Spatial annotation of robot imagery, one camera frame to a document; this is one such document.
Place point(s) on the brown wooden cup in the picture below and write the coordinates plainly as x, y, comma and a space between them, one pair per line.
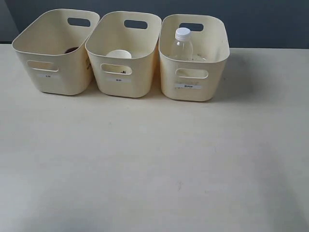
71, 50

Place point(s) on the cream bin right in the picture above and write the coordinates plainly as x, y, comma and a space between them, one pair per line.
196, 79

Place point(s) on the cream bin middle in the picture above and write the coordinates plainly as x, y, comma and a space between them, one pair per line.
134, 32

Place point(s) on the cream bin left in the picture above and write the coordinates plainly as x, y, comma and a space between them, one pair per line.
41, 49

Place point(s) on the cream bin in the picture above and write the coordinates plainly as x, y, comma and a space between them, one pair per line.
134, 32
196, 79
41, 49

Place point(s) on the white paper cup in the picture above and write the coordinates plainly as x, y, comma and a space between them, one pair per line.
118, 68

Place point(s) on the clear plastic bottle white cap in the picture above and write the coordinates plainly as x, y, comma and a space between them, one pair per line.
182, 48

